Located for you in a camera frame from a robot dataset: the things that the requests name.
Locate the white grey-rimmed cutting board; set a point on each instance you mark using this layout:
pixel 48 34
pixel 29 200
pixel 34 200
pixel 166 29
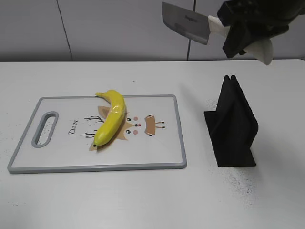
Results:
pixel 60 134

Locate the white-handled cleaver knife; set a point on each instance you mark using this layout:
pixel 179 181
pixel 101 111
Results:
pixel 198 27

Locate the yellow plastic banana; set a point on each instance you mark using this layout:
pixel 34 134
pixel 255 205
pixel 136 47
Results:
pixel 114 118

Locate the black knife stand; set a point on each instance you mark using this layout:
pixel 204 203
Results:
pixel 232 126

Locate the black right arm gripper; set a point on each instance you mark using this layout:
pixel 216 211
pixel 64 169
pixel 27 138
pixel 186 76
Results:
pixel 253 20

